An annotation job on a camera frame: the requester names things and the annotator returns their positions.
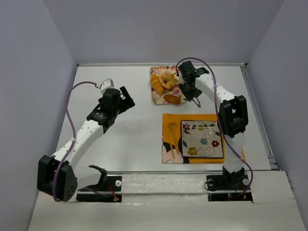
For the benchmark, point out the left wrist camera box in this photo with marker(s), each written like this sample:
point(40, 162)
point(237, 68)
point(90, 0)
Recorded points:
point(106, 84)

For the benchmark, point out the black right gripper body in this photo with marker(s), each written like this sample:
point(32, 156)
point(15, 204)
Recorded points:
point(191, 92)

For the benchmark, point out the brown fried pastry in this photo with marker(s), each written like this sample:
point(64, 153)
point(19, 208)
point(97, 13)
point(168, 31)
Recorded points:
point(169, 98)

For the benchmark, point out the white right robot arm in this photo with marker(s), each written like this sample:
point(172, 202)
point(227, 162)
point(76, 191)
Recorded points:
point(232, 119)

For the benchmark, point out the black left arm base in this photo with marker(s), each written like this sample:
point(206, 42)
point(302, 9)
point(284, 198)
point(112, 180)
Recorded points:
point(109, 192)

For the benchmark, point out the orange cloth placemat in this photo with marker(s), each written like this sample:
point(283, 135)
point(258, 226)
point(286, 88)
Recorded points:
point(167, 157)

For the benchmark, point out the wooden chopstick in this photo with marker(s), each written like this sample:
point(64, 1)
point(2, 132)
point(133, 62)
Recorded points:
point(170, 142)

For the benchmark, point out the wooden spoon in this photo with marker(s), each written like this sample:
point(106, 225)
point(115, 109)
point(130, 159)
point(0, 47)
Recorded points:
point(172, 128)

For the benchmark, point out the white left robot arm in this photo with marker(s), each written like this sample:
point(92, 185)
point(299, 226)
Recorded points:
point(56, 176)

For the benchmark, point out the floral rectangular tray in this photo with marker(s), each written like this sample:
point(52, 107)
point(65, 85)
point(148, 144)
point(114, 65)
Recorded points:
point(158, 99)

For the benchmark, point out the twisted pretzel bread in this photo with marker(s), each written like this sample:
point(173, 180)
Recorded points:
point(167, 80)

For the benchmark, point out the stainless steel serving tongs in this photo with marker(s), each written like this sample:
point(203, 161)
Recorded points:
point(196, 102)

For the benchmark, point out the square flower-patterned plate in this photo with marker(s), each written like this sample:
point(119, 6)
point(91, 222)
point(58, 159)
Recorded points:
point(201, 139)

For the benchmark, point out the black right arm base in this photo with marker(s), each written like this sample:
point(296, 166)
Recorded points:
point(219, 191)

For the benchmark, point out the striped croissant bread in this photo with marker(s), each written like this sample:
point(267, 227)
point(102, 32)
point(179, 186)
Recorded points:
point(156, 84)

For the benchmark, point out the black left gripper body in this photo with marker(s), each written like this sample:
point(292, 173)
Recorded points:
point(125, 100)

